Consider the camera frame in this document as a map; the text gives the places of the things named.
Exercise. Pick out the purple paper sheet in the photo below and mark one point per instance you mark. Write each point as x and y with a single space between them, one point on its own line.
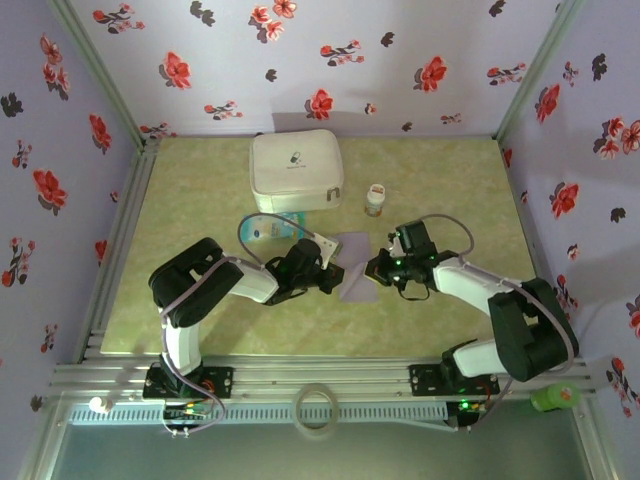
357 285

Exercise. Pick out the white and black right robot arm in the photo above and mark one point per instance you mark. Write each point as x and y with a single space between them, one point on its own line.
530 325

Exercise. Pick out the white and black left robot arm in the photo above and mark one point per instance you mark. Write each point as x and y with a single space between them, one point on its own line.
195 285

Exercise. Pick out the blue wet wipes packet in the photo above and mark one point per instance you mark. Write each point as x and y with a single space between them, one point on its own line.
272 231

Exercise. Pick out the white pill bottle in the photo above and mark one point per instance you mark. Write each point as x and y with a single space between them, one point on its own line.
375 200

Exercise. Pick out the white zip case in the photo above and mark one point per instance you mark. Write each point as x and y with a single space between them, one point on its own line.
310 155

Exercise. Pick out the clear tape roll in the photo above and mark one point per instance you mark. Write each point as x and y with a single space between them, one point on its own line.
317 434

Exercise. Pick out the green plastic container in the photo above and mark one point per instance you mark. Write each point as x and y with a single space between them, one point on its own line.
555 397

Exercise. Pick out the small white bottle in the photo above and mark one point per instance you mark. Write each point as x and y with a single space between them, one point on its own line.
100 404

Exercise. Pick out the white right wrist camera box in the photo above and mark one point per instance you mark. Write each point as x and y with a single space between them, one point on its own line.
394 245

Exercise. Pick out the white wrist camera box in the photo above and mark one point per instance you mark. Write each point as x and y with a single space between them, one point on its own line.
327 246
394 245

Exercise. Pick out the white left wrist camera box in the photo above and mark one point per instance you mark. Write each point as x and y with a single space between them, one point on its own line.
327 246

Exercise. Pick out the long aluminium frame rail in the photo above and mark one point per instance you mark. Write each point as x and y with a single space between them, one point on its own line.
320 372

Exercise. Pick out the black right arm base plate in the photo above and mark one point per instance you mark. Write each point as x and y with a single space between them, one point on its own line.
422 380

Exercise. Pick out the aluminium side rail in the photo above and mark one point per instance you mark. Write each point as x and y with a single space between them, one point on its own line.
510 175
132 200

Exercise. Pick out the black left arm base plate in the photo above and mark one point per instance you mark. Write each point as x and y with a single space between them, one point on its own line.
220 382

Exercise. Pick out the aluminium corner post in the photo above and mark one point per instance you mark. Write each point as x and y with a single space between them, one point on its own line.
95 75
540 70

